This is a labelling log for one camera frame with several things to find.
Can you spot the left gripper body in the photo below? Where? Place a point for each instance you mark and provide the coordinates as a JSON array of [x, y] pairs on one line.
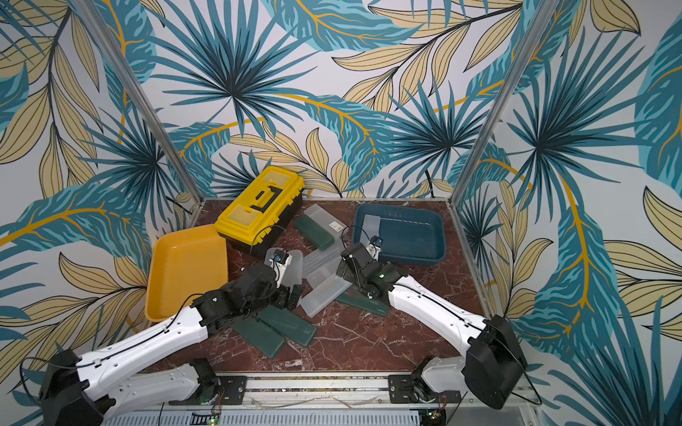
[[276, 296]]

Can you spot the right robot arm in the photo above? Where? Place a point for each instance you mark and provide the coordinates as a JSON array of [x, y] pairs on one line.
[[490, 362]]

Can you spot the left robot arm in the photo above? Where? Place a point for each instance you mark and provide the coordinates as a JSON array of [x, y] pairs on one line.
[[92, 388]]

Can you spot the teal plastic tray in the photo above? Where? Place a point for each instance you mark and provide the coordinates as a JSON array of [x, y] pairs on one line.
[[410, 235]]

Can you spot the clear case middle stack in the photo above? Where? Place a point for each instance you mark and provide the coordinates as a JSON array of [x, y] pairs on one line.
[[318, 258]]

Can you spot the clear rectangular case front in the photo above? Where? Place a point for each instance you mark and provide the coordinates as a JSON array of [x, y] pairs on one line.
[[324, 294]]

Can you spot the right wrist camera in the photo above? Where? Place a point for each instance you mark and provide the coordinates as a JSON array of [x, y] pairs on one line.
[[374, 247]]

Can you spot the green pencil case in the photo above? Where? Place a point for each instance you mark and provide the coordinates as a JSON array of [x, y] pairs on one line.
[[354, 298], [261, 336], [289, 325], [314, 233]]

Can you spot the clear case lower stack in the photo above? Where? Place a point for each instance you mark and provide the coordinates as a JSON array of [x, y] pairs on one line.
[[322, 273]]

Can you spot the aluminium front rail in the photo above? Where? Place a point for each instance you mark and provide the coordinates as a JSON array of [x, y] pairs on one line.
[[336, 398]]

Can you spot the yellow black toolbox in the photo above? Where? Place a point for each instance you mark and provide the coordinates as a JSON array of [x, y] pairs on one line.
[[259, 215]]

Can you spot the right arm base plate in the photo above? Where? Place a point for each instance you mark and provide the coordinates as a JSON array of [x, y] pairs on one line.
[[406, 389]]

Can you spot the yellow plastic tray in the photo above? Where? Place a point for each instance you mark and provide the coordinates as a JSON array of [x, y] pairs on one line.
[[194, 260]]

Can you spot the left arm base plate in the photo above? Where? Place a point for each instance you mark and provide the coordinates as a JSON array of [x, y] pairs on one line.
[[223, 390]]

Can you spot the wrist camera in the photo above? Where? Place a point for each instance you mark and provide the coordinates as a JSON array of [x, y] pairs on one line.
[[279, 260], [374, 247]]

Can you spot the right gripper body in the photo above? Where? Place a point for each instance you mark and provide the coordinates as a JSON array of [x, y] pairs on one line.
[[351, 262]]

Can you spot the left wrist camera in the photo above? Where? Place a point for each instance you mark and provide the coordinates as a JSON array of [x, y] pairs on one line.
[[279, 260]]

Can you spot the clear case stack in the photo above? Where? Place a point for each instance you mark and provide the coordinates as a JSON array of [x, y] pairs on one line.
[[318, 258], [322, 273]]

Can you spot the clear ribbed case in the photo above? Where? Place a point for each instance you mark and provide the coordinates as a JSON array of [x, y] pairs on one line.
[[293, 273]]

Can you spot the clear case with red pen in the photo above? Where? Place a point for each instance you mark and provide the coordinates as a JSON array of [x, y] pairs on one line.
[[370, 228]]

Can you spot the clear case with barcode label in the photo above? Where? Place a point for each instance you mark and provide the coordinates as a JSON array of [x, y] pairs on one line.
[[327, 221]]

